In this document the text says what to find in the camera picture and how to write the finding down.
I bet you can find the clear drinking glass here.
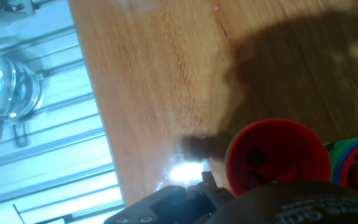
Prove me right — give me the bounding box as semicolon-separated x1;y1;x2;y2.
0;51;45;156

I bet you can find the varnished wooden board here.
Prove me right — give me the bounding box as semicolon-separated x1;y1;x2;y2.
68;0;358;208

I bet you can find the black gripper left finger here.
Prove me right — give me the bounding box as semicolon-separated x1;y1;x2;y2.
103;170;234;224

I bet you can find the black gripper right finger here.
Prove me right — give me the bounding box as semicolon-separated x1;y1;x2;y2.
249;170;275;187

